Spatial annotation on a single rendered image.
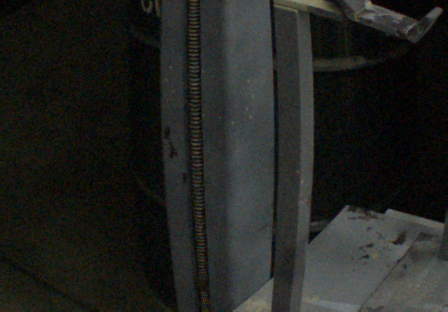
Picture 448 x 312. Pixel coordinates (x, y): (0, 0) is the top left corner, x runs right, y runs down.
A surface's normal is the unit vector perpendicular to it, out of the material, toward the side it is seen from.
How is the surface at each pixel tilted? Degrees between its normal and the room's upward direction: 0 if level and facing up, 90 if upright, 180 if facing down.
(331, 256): 0
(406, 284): 0
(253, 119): 90
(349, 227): 0
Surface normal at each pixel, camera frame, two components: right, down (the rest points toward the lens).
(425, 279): -0.02, -0.88
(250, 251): 0.84, 0.24
